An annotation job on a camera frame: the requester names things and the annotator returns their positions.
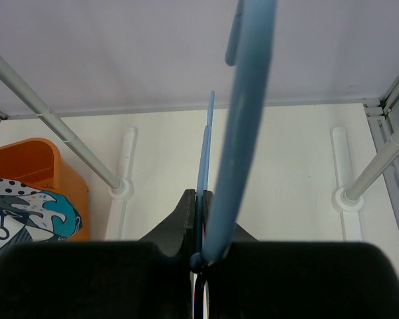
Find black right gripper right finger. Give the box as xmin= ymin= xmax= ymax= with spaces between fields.
xmin=201 ymin=189 xmax=399 ymax=319

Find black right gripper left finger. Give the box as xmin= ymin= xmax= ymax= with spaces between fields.
xmin=0 ymin=189 xmax=196 ymax=318

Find colourful patterned shorts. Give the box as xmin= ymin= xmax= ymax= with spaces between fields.
xmin=0 ymin=177 xmax=83 ymax=256

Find light blue clothes hanger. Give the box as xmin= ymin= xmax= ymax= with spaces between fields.
xmin=190 ymin=1 xmax=277 ymax=273

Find orange plastic basket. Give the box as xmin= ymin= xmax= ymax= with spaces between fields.
xmin=0 ymin=138 xmax=90 ymax=241

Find silver clothes rack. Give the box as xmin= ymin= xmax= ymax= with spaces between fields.
xmin=0 ymin=42 xmax=399 ymax=242

